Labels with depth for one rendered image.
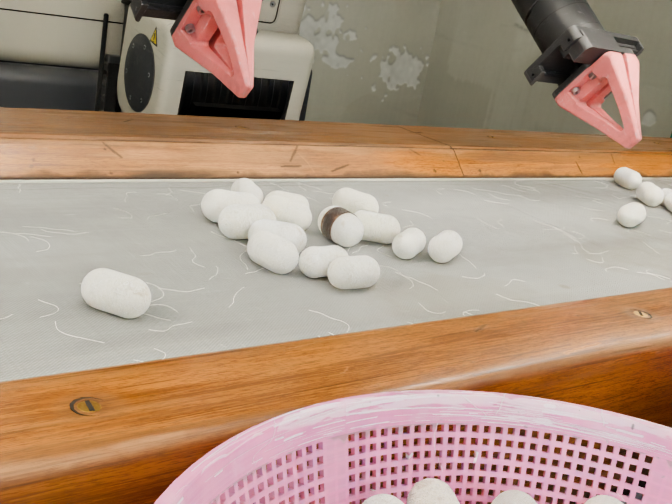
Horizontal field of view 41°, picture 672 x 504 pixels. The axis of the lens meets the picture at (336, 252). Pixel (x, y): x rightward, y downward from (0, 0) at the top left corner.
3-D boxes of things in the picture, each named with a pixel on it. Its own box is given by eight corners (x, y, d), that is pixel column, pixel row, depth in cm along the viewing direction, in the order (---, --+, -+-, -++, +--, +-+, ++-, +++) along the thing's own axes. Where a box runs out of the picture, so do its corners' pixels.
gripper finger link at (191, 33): (322, 67, 65) (280, -31, 69) (239, 60, 61) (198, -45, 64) (277, 122, 70) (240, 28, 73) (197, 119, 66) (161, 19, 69)
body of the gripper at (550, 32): (649, 52, 82) (610, -8, 84) (582, 40, 75) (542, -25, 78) (598, 98, 86) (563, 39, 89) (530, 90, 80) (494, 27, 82)
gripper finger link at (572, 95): (694, 122, 78) (642, 40, 82) (649, 118, 74) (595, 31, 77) (636, 168, 83) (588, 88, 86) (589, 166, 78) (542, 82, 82)
